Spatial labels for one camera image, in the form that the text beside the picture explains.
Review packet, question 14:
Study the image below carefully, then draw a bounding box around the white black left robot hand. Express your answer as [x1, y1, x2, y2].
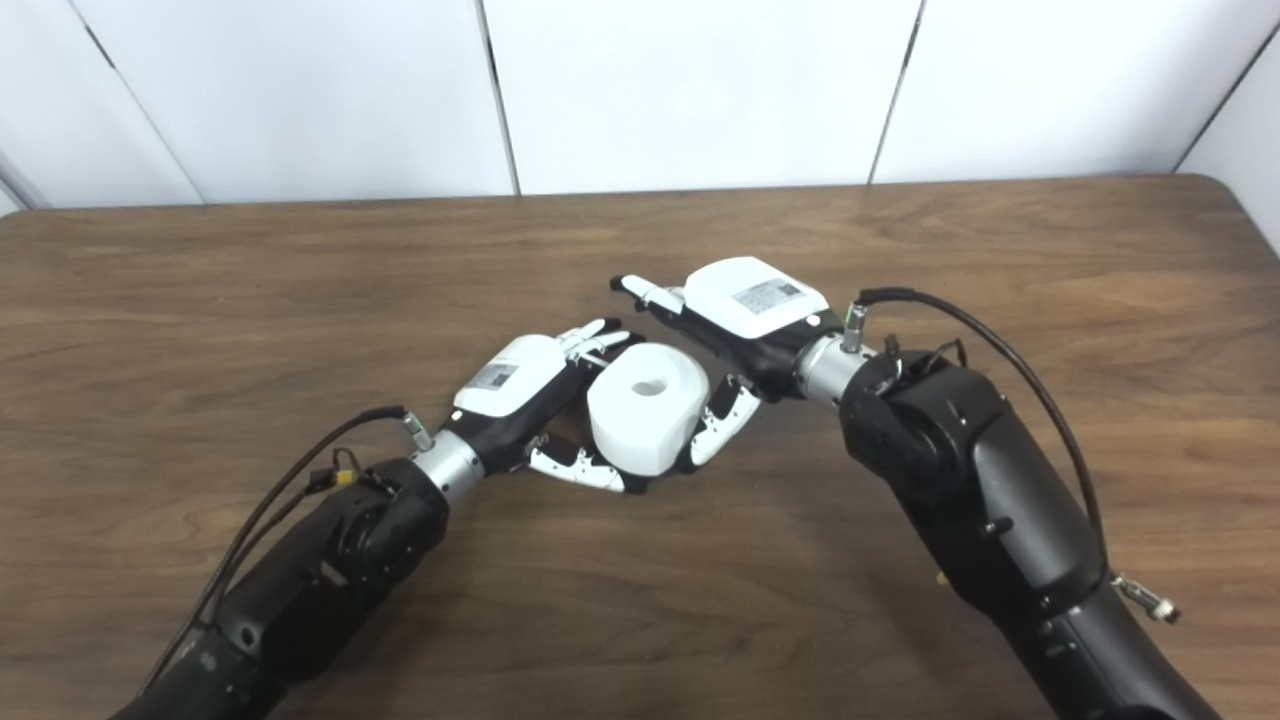
[440, 318, 646, 496]

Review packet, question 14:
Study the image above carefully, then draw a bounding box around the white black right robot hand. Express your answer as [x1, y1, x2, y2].
[610, 257, 846, 476]

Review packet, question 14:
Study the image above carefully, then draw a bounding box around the round white piece with hole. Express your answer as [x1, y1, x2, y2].
[587, 342, 711, 478]

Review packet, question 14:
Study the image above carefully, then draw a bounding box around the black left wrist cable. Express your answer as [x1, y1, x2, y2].
[140, 405, 436, 696]

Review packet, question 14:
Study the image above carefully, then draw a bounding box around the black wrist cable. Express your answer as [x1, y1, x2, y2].
[843, 287, 1111, 591]
[140, 405, 436, 696]

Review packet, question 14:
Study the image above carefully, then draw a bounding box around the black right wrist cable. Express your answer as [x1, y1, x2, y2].
[843, 287, 1111, 591]

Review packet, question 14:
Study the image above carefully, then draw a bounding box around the silver cable plug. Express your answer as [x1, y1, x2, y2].
[1112, 575, 1181, 623]

